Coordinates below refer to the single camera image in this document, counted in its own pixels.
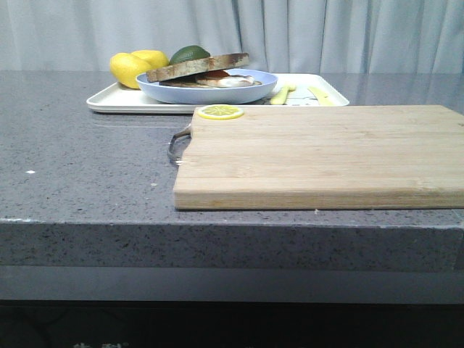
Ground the green lime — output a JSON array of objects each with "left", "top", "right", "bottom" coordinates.
[{"left": 170, "top": 45, "right": 210, "bottom": 65}]

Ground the wooden cutting board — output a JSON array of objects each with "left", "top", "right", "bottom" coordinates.
[{"left": 173, "top": 105, "right": 463, "bottom": 210}]

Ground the lemon slice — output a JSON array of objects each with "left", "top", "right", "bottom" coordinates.
[{"left": 196, "top": 104, "right": 244, "bottom": 120}]

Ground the white rectangular tray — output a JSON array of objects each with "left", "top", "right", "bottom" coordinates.
[{"left": 86, "top": 73, "right": 349, "bottom": 115}]

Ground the bread slice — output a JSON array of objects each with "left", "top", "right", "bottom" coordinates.
[
  {"left": 146, "top": 53, "right": 249, "bottom": 83},
  {"left": 159, "top": 80, "right": 262, "bottom": 88}
]

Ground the yellow plastic knife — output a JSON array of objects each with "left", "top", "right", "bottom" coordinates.
[{"left": 307, "top": 86, "right": 334, "bottom": 107}]

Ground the metal cutting board handle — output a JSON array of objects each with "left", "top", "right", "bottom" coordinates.
[{"left": 167, "top": 123, "right": 191, "bottom": 165}]

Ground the yellow lemon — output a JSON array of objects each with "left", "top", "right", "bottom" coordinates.
[
  {"left": 109, "top": 52, "right": 152, "bottom": 89},
  {"left": 131, "top": 49, "right": 170, "bottom": 69}
]

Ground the light blue round plate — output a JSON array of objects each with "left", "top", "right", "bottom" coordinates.
[{"left": 136, "top": 68, "right": 278, "bottom": 105}]

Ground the rear yellow lemon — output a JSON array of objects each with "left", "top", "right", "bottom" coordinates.
[{"left": 131, "top": 49, "right": 170, "bottom": 69}]

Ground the grey curtain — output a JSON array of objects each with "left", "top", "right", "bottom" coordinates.
[{"left": 1, "top": 1, "right": 463, "bottom": 74}]

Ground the front yellow lemon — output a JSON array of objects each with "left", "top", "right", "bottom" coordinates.
[{"left": 109, "top": 52, "right": 152, "bottom": 89}]

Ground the fried egg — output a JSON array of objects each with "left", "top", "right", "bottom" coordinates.
[{"left": 195, "top": 70, "right": 255, "bottom": 88}]

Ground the yellow plastic fork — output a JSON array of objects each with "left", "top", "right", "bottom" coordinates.
[{"left": 269, "top": 84, "right": 296, "bottom": 105}]

